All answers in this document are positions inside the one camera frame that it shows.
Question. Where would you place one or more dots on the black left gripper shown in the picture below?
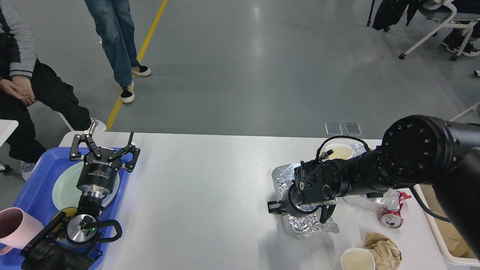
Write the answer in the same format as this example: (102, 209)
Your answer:
(99, 174)

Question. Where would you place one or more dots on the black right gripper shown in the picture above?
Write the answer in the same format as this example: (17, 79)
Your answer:
(294, 203)

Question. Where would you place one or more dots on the large foil sheet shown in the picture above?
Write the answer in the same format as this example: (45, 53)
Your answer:
(300, 227)

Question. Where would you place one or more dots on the mint green plate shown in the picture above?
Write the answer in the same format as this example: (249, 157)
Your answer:
(65, 192)

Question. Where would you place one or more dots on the white paper cup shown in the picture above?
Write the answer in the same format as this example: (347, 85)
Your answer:
(357, 259)
(340, 151)

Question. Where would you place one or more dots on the brown paper bag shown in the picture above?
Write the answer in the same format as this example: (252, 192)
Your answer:
(453, 232)

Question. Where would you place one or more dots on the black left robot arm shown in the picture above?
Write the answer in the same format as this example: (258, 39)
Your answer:
(69, 243)

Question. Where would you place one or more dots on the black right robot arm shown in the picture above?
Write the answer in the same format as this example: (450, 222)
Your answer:
(415, 150)

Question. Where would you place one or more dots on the pink plate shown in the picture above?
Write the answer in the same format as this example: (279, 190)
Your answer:
(109, 197)

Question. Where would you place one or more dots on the left floor socket plate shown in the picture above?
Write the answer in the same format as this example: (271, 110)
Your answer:
(333, 129)

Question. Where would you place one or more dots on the floor socket plate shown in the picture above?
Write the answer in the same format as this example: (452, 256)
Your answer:
(353, 129)
(333, 129)

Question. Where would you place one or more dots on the small crumpled foil sheet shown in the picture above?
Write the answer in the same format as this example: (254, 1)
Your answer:
(388, 201)

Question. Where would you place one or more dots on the crushed red soda can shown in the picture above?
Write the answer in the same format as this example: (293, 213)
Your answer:
(392, 218)

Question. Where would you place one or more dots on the right floor socket plate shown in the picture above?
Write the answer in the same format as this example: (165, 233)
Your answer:
(353, 129)

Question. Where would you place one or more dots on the crumpled beige napkin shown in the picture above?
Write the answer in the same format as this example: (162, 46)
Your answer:
(385, 253)

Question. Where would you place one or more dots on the white side table corner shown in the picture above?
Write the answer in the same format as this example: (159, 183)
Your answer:
(7, 127)

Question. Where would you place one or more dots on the pink mug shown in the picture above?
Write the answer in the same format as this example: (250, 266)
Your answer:
(17, 229)

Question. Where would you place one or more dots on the seated person at left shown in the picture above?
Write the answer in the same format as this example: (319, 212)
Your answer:
(24, 81)

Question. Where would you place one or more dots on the person in blue jeans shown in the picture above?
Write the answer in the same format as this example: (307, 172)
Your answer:
(115, 26)

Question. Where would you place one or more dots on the white plastic bin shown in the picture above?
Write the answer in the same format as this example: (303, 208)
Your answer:
(438, 232)

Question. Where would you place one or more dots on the grey table leg at right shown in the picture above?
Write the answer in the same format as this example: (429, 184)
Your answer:
(475, 108)

